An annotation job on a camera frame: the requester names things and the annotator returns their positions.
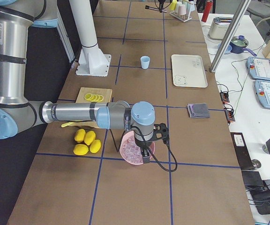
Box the lemon slices row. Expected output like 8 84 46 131
84 93 104 102

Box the blue bowl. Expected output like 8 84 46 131
224 45 232 54

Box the light blue plastic cup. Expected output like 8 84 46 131
140 56 150 69

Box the blue saucepan with handle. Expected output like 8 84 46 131
230 35 256 56

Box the white plastic cup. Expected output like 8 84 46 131
174 1 182 13

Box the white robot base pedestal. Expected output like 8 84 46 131
69 0 111 77

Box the cream toaster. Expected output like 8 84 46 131
209 16 232 40

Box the bamboo cutting board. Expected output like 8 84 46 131
75 87 113 103

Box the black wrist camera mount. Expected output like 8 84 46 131
151 123 170 145

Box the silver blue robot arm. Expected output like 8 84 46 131
0 0 156 163

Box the white wire cup rack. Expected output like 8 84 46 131
169 0 195 22

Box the yellow plastic knife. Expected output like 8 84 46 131
61 122 71 128

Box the aluminium frame post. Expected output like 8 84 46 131
210 0 251 73

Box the steel muddler black tip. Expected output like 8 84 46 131
145 5 167 13

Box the pink plastic cup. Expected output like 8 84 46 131
178 4 187 16

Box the pink bowl with ice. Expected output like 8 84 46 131
119 131 143 165

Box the yellow lemon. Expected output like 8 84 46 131
84 131 96 145
73 144 89 156
74 129 86 143
90 139 101 153

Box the red cylinder bottle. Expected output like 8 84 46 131
201 0 213 23

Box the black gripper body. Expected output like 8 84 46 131
135 137 154 156
158 0 165 8

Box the grey folded cloth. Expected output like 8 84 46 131
187 103 210 119

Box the cream bear serving tray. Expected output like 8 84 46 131
171 54 208 88

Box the yellow plastic cup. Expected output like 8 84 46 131
169 0 178 11

